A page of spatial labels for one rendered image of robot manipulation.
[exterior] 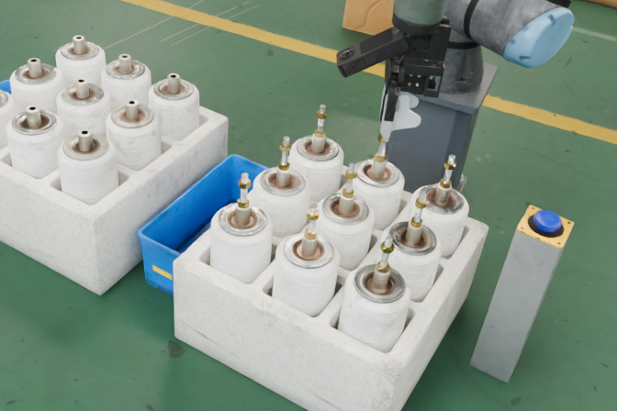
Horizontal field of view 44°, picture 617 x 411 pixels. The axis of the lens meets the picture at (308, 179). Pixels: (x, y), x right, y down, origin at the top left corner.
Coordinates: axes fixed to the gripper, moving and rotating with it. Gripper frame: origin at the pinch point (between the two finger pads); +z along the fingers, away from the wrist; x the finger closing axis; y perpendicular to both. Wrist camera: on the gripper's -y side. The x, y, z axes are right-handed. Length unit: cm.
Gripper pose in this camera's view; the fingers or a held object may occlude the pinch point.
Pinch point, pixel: (382, 127)
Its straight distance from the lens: 125.0
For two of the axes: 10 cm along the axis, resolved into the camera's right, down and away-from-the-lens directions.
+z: -0.9, 7.9, 6.1
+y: 9.9, 1.0, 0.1
